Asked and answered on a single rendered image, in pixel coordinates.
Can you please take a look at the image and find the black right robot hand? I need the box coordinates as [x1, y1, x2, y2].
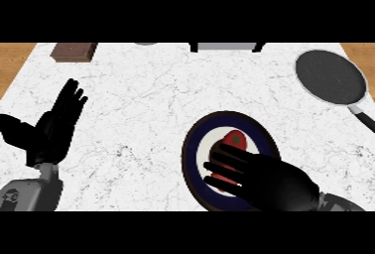
[203, 142, 321, 212]

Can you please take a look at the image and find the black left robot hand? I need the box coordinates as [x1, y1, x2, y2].
[0, 77, 91, 168]

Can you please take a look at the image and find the navy and white plate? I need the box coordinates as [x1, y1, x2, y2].
[181, 110, 283, 212]

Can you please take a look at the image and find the dark grey frying pan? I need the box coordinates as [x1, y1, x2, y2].
[294, 49, 375, 134]

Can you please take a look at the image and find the brown rectangular block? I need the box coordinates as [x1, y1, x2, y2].
[51, 43, 100, 64]

